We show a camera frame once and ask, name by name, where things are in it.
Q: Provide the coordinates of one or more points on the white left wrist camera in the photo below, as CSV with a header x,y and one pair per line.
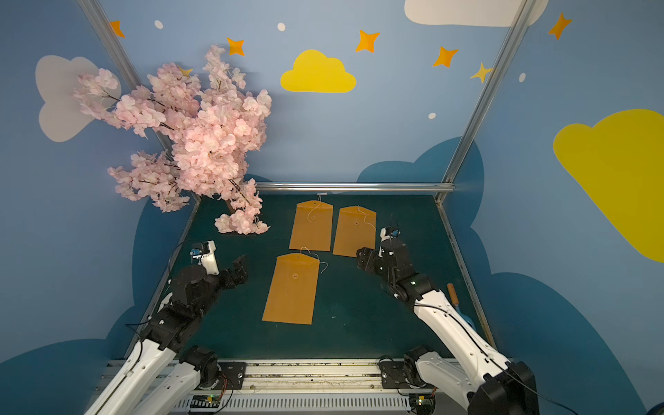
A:
x,y
203,254

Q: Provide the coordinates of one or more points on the kraft paper file bag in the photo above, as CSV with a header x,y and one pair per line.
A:
x,y
312,227
292,294
356,228

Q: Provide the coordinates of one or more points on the left diagonal aluminium bar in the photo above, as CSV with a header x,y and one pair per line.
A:
x,y
102,26

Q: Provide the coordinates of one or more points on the back horizontal aluminium bar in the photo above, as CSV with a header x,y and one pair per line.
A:
x,y
364,188

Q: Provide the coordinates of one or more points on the right diagonal aluminium bar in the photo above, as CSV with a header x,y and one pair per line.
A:
x,y
504,58

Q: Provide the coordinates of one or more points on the left green circuit board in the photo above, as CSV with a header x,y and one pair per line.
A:
x,y
202,403

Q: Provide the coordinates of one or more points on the aluminium front mounting rail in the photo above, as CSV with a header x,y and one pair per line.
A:
x,y
318,377

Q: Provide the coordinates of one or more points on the left side table rail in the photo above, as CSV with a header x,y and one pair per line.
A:
x,y
157,239

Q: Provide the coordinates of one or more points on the right round circuit board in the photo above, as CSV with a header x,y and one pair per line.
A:
x,y
421,405

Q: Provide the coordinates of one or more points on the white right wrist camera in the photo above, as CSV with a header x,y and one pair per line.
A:
x,y
389,233

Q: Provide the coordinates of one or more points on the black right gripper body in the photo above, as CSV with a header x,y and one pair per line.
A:
x,y
376,258

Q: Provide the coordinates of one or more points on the diagonal aluminium bar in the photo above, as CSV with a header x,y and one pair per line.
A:
x,y
102,26
504,58

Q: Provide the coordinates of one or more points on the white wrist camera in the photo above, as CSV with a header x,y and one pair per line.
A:
x,y
389,233
203,254

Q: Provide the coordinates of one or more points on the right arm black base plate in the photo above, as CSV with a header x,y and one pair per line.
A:
x,y
396,375

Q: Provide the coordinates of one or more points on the pink artificial blossom tree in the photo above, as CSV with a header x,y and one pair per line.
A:
x,y
211,131

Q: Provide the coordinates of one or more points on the table rail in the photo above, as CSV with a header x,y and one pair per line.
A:
x,y
157,239
470,287

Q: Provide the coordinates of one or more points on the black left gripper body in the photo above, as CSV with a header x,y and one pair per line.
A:
x,y
228,277

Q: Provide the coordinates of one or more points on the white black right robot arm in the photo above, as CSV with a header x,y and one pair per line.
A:
x,y
451,332

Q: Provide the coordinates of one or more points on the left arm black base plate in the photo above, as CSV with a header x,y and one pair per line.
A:
x,y
227,375

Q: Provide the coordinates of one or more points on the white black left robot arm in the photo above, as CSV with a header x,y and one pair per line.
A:
x,y
166,337

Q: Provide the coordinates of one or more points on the blue garden fork wooden handle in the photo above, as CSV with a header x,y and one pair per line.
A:
x,y
456,304

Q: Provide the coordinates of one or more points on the right side table rail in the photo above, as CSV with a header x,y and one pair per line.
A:
x,y
470,287

